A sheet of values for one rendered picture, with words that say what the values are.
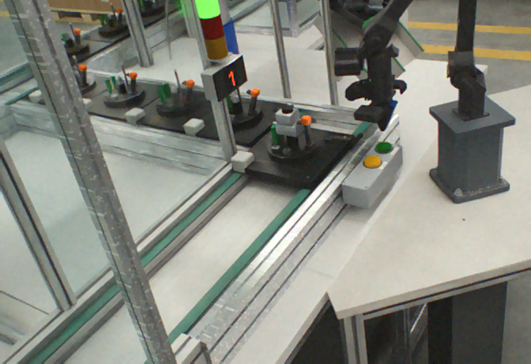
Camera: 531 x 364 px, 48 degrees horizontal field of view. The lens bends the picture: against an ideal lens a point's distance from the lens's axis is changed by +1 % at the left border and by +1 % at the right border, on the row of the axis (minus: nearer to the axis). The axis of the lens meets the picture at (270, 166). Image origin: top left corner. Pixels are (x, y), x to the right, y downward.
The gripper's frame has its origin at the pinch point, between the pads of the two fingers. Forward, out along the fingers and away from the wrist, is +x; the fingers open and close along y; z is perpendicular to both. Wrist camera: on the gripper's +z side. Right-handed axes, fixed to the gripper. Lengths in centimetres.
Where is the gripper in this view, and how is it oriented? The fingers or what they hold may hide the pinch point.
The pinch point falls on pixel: (382, 118)
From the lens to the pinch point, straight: 148.9
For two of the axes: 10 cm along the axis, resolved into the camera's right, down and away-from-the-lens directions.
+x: 1.5, 8.3, 5.3
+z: -8.3, -1.8, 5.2
